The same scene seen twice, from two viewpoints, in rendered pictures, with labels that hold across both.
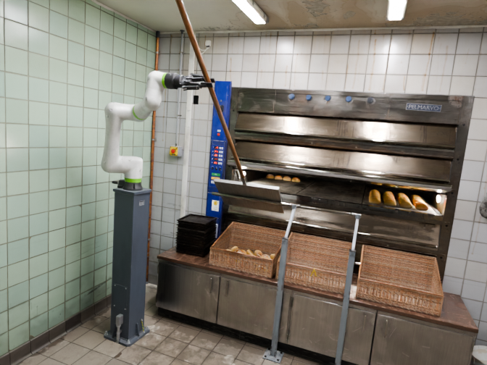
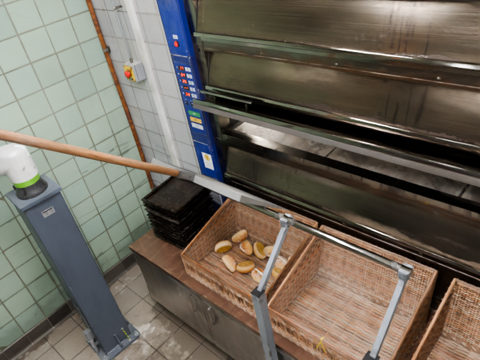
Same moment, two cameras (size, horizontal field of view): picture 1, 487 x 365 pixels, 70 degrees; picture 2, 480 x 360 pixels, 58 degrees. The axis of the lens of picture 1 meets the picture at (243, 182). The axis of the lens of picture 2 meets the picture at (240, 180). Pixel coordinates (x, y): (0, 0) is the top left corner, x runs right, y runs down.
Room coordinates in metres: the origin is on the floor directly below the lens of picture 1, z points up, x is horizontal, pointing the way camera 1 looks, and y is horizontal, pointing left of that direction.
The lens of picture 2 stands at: (1.52, -0.90, 2.27)
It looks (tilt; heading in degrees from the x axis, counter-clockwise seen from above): 35 degrees down; 29
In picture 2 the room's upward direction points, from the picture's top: 11 degrees counter-clockwise
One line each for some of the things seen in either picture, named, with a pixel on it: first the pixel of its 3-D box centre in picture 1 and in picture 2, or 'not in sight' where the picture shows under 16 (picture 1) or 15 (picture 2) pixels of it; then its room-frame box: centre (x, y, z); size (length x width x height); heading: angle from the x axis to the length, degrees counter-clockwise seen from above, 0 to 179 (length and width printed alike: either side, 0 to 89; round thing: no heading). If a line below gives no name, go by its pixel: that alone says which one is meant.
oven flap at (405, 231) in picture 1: (324, 217); (378, 211); (3.00, -0.73, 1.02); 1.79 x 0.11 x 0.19; 70
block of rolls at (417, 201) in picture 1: (396, 198); not in sight; (3.21, -1.43, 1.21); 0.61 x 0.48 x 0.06; 160
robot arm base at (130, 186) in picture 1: (127, 184); (25, 181); (2.66, 0.89, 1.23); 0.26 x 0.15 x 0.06; 67
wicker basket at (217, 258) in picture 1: (250, 247); (248, 248); (2.94, -0.11, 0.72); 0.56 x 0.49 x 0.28; 70
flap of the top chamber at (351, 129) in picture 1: (335, 127); (383, 27); (3.00, -0.73, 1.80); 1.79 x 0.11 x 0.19; 70
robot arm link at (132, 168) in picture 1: (131, 169); (15, 164); (2.63, 0.85, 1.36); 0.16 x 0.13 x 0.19; 117
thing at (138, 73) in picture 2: (175, 150); (134, 71); (3.47, 0.69, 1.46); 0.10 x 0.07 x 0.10; 70
